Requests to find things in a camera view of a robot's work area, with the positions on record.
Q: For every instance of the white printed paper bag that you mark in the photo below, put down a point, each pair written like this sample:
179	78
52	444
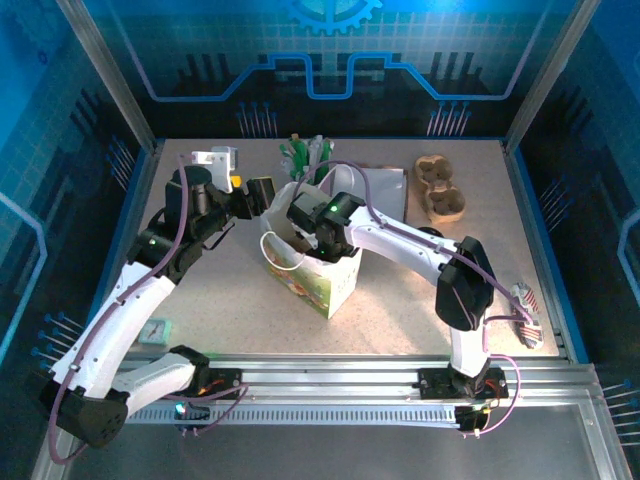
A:
300	290

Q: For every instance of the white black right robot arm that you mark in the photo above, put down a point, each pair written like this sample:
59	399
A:
400	240

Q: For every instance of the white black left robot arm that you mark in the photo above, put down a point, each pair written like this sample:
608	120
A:
115	320

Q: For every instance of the black plastic cup lid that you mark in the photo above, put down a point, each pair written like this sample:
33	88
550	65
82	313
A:
431	232

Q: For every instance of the mint green alarm clock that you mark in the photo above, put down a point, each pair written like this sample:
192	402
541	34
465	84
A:
155	332

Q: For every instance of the small black controller board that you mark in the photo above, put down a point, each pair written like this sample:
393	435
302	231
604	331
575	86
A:
472	419
192	412

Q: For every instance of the striped snack packet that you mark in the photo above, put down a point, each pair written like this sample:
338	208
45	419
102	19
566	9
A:
527	315

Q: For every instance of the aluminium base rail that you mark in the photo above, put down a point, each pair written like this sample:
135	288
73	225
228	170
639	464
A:
325	375

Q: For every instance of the aluminium frame post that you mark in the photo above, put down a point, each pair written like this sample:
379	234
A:
111	75
550	75

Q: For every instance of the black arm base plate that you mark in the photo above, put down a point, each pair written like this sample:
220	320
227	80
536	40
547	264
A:
227	380
432	382

